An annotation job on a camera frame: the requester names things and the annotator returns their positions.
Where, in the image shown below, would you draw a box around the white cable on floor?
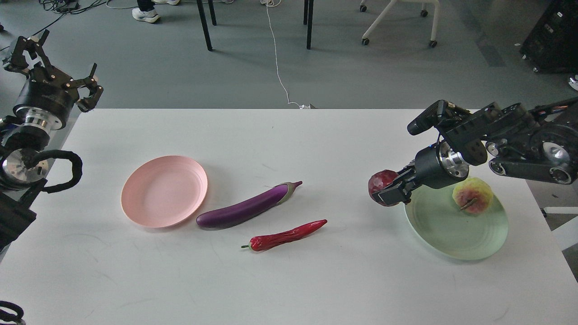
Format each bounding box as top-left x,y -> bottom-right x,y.
260,0 -> 312,110

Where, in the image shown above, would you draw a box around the white sneaker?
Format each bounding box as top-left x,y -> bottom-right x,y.
152,0 -> 181,6
131,8 -> 160,24

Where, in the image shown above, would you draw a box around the purple eggplant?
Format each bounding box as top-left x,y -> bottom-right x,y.
196,181 -> 302,229

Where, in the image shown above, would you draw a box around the white rolling chair base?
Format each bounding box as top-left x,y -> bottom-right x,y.
359,0 -> 441,47

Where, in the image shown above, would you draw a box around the black equipment case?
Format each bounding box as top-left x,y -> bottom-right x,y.
520,0 -> 578,74

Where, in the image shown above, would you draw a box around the red chili pepper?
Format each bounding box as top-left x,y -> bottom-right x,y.
240,219 -> 328,252

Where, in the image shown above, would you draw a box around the white sneaker right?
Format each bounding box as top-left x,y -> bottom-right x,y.
152,0 -> 181,6

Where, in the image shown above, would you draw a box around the light green plate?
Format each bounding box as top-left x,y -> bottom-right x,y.
404,185 -> 508,261

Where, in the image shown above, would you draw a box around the black table leg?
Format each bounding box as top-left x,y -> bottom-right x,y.
303,0 -> 314,50
195,0 -> 217,51

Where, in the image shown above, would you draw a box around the black table leg right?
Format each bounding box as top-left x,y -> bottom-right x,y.
303,0 -> 314,50

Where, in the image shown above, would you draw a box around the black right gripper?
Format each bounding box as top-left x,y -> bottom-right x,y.
373,143 -> 469,206

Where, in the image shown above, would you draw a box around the red pomegranate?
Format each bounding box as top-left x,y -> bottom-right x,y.
368,169 -> 399,206

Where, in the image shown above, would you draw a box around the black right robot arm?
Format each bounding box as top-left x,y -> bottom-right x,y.
368,98 -> 577,206

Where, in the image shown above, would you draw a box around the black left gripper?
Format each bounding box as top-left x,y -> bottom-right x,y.
3,30 -> 104,130

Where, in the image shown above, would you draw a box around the yellow-green custard apple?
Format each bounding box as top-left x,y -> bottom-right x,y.
452,177 -> 494,214

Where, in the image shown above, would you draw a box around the white sneaker left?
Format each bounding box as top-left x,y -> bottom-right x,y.
131,8 -> 160,24

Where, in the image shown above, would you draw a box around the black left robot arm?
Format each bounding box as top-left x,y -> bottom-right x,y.
0,30 -> 104,257

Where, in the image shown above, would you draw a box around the black cables on floor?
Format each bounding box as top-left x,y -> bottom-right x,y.
0,0 -> 109,52

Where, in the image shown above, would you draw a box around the black table leg left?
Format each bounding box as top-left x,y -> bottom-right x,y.
195,0 -> 217,51

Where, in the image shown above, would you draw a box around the pink plate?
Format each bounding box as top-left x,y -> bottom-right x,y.
121,156 -> 209,228

